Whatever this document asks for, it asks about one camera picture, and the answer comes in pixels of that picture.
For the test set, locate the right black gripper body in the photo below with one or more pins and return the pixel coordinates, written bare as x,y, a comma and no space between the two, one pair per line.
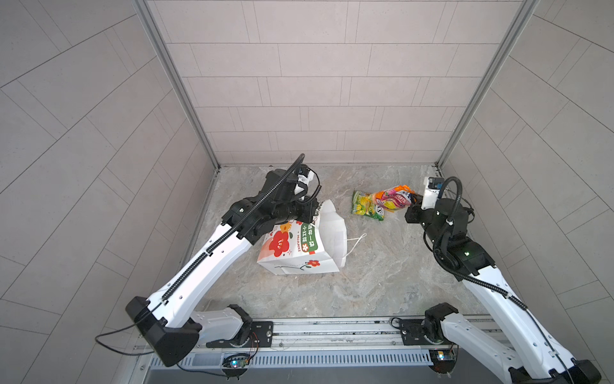
424,218

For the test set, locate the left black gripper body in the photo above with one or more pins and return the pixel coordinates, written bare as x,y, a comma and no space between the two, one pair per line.
292,210

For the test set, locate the white floral paper bag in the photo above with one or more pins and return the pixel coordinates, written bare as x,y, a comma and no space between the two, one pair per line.
300,248

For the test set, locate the orange Fox's candy bag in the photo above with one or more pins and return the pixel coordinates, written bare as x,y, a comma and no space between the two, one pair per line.
396,198

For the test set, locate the green spring tea candy bag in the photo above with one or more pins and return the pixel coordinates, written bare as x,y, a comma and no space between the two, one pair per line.
363,205

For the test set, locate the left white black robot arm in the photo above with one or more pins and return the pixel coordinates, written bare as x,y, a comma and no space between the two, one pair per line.
167,319

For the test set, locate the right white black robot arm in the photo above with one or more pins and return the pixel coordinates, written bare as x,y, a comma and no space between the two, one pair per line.
534,356

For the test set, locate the right controller board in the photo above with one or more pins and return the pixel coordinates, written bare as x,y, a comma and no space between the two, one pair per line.
444,361

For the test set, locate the controller board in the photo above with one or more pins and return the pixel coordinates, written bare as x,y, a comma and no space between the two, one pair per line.
238,361
444,361

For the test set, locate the white ventilation grille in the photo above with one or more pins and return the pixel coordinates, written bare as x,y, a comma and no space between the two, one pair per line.
314,359

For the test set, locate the left controller board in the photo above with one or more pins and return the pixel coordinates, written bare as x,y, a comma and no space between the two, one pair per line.
238,361

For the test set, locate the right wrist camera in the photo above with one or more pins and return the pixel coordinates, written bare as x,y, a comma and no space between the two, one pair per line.
432,189

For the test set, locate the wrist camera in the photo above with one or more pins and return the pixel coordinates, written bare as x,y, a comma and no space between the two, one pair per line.
305,176
432,189

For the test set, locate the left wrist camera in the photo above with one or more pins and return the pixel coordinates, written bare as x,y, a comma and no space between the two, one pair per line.
305,176

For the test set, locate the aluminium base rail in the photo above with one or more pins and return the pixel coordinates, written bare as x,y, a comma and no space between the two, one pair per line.
331,332

